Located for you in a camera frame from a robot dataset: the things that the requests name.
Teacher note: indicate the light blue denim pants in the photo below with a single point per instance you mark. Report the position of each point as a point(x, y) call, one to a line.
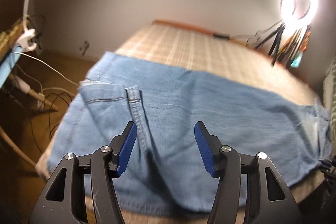
point(165, 174)

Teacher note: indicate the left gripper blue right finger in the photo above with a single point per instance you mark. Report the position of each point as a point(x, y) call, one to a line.
point(209, 148)

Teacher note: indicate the folded silver black tripod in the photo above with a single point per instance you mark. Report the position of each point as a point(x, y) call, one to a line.
point(289, 54)

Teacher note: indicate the green white patterned pillow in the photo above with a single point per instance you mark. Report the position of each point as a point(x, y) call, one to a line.
point(329, 96)

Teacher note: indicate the bright ring light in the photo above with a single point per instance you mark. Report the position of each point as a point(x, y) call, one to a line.
point(298, 12)

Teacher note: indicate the orange braided fabric strip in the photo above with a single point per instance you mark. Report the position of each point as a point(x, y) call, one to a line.
point(305, 41)

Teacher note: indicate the black ring light tripod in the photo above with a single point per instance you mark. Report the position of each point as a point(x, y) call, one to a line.
point(276, 43)

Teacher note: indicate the white power strip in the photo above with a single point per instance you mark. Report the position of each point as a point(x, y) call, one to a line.
point(25, 88)

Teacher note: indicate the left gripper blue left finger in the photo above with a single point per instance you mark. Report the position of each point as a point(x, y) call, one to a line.
point(122, 146)

